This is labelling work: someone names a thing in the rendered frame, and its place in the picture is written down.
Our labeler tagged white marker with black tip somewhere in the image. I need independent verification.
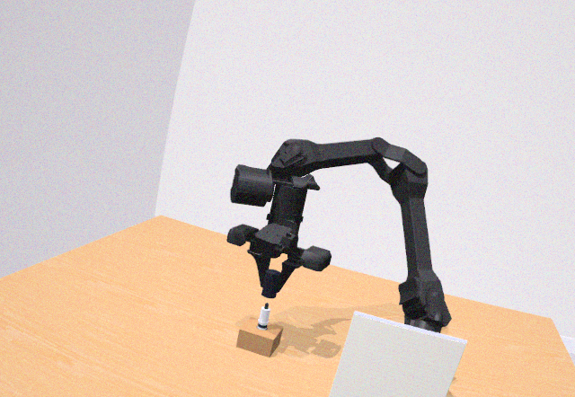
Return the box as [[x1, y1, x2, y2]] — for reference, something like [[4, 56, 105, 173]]
[[257, 303, 271, 330]]

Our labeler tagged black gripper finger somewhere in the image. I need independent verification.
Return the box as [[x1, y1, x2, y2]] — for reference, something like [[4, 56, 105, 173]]
[[247, 249, 271, 287], [276, 260, 303, 293]]

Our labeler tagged tan wooden block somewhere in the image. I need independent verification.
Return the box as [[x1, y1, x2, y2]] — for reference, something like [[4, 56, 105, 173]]
[[235, 317, 283, 357]]

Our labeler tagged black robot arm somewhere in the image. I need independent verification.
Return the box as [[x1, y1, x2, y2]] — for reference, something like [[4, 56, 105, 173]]
[[230, 137, 452, 333]]

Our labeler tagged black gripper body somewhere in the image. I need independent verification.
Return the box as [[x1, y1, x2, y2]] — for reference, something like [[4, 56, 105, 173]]
[[226, 207, 332, 271]]

